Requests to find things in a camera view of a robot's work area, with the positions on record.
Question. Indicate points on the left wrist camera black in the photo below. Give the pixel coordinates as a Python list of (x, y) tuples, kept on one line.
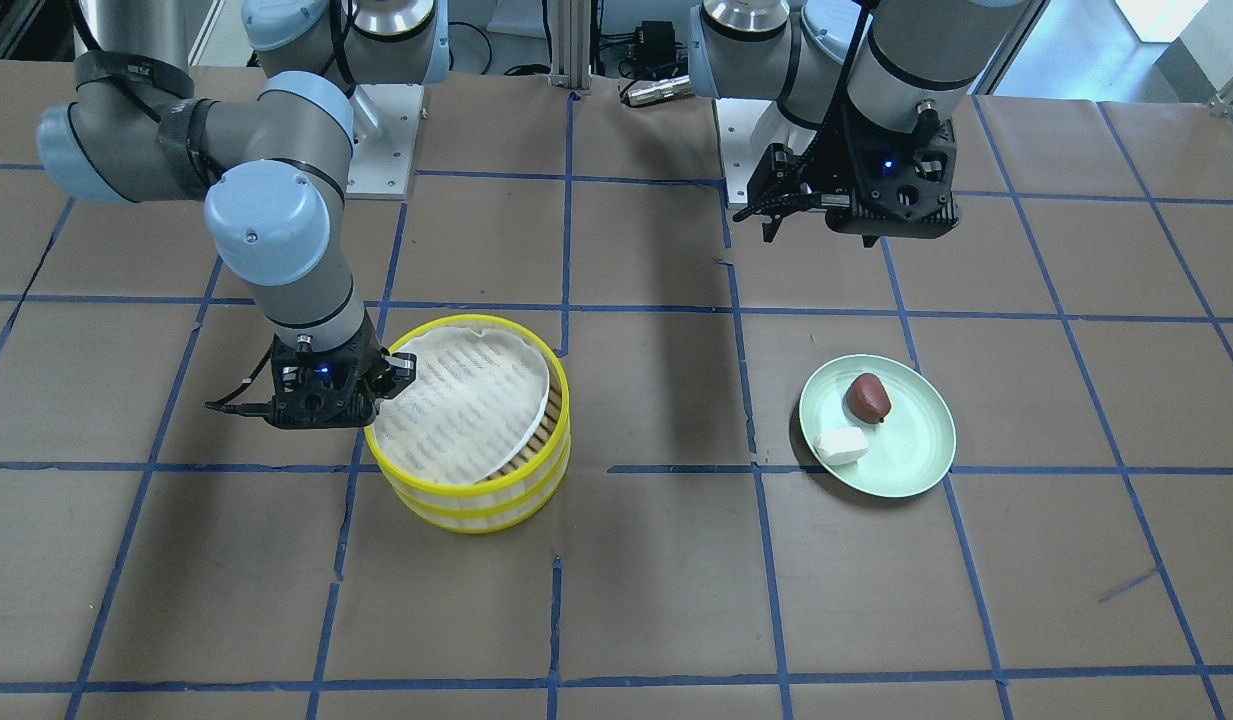
[(898, 183)]

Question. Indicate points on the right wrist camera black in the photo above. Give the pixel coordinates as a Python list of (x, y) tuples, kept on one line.
[(319, 391)]

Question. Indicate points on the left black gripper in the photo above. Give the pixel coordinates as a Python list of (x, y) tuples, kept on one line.
[(827, 163)]

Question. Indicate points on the aluminium frame post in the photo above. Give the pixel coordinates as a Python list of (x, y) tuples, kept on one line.
[(570, 40)]

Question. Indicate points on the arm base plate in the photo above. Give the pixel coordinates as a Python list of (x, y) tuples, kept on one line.
[(745, 128), (387, 120)]

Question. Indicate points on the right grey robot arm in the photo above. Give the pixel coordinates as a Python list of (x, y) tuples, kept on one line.
[(271, 173)]

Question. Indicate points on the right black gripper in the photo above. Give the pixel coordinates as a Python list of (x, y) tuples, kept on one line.
[(397, 371)]

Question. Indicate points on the yellow steamer layer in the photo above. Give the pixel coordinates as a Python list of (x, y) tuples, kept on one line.
[(560, 433), (489, 511)]

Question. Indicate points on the light green plate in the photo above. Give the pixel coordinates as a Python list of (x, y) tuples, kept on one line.
[(910, 452)]

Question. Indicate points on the black electronics box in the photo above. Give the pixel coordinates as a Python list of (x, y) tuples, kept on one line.
[(653, 50)]

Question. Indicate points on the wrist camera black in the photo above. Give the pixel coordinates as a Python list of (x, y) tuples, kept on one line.
[(898, 183), (319, 391)]

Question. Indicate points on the dark red bun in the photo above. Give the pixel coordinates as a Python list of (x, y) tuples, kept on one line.
[(867, 400)]

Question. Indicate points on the white steamed bun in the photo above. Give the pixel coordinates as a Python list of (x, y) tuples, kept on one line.
[(840, 446)]

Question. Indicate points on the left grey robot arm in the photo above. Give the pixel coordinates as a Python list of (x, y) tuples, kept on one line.
[(875, 82)]

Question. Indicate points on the upper white steamer cloth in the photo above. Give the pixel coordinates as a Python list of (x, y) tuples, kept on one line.
[(480, 407)]

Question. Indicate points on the silver cylinder connector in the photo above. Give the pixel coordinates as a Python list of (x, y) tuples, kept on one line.
[(656, 92)]

